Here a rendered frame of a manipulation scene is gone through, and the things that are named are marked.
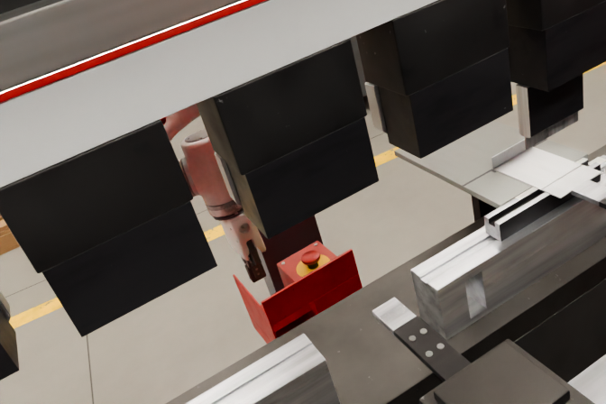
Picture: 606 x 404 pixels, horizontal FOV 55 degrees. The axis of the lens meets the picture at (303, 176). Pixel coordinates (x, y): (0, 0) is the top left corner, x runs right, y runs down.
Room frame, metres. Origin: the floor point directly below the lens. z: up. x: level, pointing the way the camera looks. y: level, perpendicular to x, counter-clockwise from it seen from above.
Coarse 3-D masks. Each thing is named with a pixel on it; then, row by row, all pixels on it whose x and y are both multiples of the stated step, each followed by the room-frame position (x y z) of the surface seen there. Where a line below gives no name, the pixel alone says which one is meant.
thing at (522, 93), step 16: (576, 80) 0.70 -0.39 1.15; (528, 96) 0.67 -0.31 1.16; (544, 96) 0.68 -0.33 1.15; (560, 96) 0.69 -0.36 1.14; (576, 96) 0.70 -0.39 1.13; (528, 112) 0.67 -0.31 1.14; (544, 112) 0.68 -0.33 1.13; (560, 112) 0.69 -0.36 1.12; (576, 112) 0.71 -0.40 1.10; (528, 128) 0.67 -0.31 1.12; (544, 128) 0.68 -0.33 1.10; (560, 128) 0.70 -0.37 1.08; (528, 144) 0.68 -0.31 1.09
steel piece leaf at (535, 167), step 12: (516, 144) 0.79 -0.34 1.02; (504, 156) 0.78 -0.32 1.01; (516, 156) 0.79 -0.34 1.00; (528, 156) 0.78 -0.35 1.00; (540, 156) 0.77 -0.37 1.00; (552, 156) 0.76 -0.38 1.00; (504, 168) 0.77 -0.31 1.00; (516, 168) 0.76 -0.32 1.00; (528, 168) 0.75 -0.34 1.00; (540, 168) 0.74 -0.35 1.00; (552, 168) 0.73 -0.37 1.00; (564, 168) 0.72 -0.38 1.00; (576, 168) 0.71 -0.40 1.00; (528, 180) 0.72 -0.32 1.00; (540, 180) 0.71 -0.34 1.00; (552, 180) 0.70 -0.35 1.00
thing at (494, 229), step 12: (600, 168) 0.71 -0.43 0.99; (600, 180) 0.71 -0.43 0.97; (540, 192) 0.69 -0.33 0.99; (516, 204) 0.68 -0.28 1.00; (528, 204) 0.66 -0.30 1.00; (540, 204) 0.67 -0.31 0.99; (552, 204) 0.67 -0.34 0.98; (492, 216) 0.66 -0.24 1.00; (504, 216) 0.65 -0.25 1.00; (516, 216) 0.65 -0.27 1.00; (528, 216) 0.66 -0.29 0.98; (540, 216) 0.67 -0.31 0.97; (492, 228) 0.65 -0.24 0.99; (504, 228) 0.64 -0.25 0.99; (516, 228) 0.65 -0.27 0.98
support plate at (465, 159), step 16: (480, 128) 0.91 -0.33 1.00; (496, 128) 0.90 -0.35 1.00; (512, 128) 0.88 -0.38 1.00; (448, 144) 0.89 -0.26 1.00; (464, 144) 0.88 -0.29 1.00; (480, 144) 0.86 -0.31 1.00; (496, 144) 0.84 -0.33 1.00; (512, 144) 0.83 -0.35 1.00; (544, 144) 0.80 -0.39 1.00; (560, 144) 0.79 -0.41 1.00; (416, 160) 0.87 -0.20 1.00; (432, 160) 0.86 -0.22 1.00; (448, 160) 0.84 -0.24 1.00; (464, 160) 0.83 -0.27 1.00; (480, 160) 0.81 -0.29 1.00; (576, 160) 0.73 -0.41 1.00; (448, 176) 0.79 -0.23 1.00; (464, 176) 0.78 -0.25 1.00; (496, 176) 0.75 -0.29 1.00; (480, 192) 0.72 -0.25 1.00; (496, 192) 0.71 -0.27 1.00; (512, 192) 0.70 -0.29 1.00
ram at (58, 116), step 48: (288, 0) 0.54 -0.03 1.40; (336, 0) 0.55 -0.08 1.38; (384, 0) 0.57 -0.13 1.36; (432, 0) 0.59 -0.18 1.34; (144, 48) 0.49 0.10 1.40; (192, 48) 0.50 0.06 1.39; (240, 48) 0.52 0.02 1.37; (288, 48) 0.53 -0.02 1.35; (0, 96) 0.45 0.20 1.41; (48, 96) 0.46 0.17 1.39; (96, 96) 0.47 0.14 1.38; (144, 96) 0.48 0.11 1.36; (192, 96) 0.50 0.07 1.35; (0, 144) 0.44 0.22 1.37; (48, 144) 0.45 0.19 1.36; (96, 144) 0.47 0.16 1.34
